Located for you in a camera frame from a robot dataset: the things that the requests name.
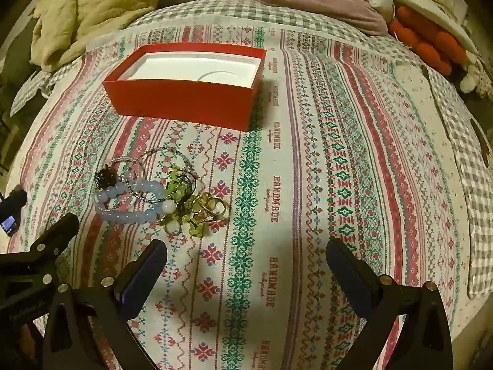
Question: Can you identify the white pillow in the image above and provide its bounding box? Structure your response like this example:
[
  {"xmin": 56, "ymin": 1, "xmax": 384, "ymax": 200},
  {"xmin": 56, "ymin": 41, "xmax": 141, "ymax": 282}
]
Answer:
[{"xmin": 387, "ymin": 0, "xmax": 480, "ymax": 55}]

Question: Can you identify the gold ring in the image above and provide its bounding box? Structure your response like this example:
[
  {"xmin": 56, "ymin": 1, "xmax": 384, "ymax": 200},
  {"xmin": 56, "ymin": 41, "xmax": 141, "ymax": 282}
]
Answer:
[{"xmin": 189, "ymin": 192, "xmax": 229, "ymax": 229}]

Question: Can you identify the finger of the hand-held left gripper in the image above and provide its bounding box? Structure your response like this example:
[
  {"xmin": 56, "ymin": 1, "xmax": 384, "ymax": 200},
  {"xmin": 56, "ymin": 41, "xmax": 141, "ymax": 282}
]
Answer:
[
  {"xmin": 0, "ymin": 213, "xmax": 80, "ymax": 290},
  {"xmin": 0, "ymin": 185, "xmax": 28, "ymax": 236}
]

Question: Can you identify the white fluffy pompom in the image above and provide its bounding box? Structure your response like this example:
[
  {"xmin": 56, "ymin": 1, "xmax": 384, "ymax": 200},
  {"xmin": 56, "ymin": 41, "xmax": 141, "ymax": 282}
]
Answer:
[{"xmin": 460, "ymin": 62, "xmax": 483, "ymax": 94}]

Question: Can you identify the patterned printed blanket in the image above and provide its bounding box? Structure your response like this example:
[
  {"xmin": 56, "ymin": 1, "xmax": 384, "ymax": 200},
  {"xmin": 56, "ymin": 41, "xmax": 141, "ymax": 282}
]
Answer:
[{"xmin": 6, "ymin": 23, "xmax": 472, "ymax": 370}]

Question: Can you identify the silver beaded bracelet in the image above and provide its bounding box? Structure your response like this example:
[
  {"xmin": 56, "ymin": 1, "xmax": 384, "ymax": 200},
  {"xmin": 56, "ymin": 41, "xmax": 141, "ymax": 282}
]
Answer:
[{"xmin": 125, "ymin": 147, "xmax": 194, "ymax": 202}]

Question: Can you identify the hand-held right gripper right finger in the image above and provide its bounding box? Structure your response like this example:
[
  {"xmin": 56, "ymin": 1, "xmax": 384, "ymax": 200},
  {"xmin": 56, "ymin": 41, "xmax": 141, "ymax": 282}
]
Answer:
[{"xmin": 326, "ymin": 238, "xmax": 456, "ymax": 370}]

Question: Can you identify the white floral cloth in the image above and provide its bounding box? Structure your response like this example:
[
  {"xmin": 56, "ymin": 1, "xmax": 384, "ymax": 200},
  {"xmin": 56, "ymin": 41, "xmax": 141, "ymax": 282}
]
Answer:
[{"xmin": 396, "ymin": 61, "xmax": 493, "ymax": 299}]

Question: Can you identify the pale blue bead bracelet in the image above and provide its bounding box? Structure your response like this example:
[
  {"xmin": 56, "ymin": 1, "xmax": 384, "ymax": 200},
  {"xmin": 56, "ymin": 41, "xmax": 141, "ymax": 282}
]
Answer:
[{"xmin": 94, "ymin": 179, "xmax": 178, "ymax": 225}]

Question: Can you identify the orange plush toy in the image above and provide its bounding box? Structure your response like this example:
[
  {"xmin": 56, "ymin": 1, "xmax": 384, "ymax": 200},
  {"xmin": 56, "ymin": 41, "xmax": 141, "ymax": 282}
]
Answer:
[{"xmin": 388, "ymin": 6, "xmax": 467, "ymax": 76}]

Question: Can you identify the red cardboard box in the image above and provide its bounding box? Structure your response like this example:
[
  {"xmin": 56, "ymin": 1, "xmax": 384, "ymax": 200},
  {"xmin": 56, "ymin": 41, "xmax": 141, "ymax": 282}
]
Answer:
[{"xmin": 102, "ymin": 43, "xmax": 267, "ymax": 132}]

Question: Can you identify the beige quilt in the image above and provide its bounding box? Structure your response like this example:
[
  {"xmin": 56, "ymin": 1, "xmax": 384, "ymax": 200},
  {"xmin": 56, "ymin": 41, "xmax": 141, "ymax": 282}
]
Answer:
[{"xmin": 29, "ymin": 0, "xmax": 189, "ymax": 73}]

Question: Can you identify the green bead bracelet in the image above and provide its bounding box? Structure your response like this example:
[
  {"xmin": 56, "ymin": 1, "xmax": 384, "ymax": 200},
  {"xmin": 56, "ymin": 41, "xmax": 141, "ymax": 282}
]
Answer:
[{"xmin": 156, "ymin": 165, "xmax": 210, "ymax": 240}]

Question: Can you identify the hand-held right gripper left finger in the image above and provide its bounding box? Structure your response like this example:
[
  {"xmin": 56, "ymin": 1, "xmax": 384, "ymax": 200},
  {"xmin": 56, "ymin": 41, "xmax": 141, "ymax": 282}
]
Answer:
[{"xmin": 40, "ymin": 239, "xmax": 169, "ymax": 370}]

